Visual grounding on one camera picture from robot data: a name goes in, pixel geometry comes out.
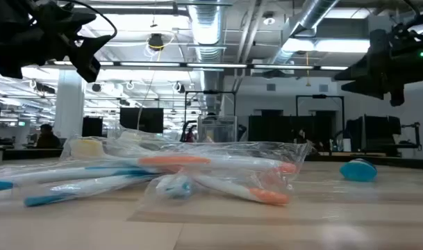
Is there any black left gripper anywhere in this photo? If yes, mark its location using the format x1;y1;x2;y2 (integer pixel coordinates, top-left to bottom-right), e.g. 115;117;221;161
0;0;113;83

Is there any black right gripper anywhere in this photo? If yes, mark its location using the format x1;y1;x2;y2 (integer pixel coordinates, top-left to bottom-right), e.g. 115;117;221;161
334;15;423;107

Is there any orange toothbrush with yellow bristles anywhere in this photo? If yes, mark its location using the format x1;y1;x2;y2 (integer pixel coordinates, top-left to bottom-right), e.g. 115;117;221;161
69;137;299;175

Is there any white building column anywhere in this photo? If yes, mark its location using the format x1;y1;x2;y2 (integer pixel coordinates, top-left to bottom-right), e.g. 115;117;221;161
53;69;86;140

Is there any rectangular ceiling light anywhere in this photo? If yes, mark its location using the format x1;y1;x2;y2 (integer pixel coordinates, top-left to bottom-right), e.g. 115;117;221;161
282;37;371;55

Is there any black workstation with monitors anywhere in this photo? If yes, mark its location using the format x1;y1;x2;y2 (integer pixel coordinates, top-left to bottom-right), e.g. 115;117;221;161
345;114;403;157

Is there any black cabinet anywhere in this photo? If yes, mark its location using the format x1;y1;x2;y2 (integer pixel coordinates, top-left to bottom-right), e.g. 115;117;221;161
81;116;103;138

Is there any person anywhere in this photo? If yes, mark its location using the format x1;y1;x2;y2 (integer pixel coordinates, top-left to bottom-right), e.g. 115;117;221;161
294;127;311;145
35;123;62;149

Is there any black round ceiling fixture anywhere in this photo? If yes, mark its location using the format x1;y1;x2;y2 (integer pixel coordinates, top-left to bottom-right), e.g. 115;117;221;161
147;33;165;51

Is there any black computer monitor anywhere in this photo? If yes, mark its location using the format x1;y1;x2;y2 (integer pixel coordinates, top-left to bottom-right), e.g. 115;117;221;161
119;107;165;135

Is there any long ceiling light strip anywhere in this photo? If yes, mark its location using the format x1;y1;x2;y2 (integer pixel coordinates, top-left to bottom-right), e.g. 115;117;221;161
53;60;349;72

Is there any black station frame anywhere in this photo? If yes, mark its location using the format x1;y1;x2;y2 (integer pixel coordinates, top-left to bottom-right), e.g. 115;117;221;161
183;90;238;143
295;94;346;143

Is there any yellow hanging cord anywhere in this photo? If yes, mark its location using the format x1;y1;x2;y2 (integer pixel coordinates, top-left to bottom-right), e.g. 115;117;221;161
304;51;312;88

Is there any black left camera cable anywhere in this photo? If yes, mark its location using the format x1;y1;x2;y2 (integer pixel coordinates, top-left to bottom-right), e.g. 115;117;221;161
60;0;118;40

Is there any black camera cable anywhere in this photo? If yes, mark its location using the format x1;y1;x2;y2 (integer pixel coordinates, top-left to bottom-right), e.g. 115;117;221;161
401;0;423;32
60;0;118;40

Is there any black right camera cable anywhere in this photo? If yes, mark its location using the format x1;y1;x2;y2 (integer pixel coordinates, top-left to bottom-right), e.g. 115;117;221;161
401;0;423;32

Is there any silver round air duct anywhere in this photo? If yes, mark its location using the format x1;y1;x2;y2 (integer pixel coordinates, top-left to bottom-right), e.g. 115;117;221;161
187;0;226;115
272;0;340;65

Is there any black aluminium table frame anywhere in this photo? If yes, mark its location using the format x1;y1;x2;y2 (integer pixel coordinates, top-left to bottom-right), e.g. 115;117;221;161
0;147;423;171

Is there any dark partition wall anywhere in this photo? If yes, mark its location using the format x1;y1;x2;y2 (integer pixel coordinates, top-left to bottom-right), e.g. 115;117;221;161
247;110;344;143

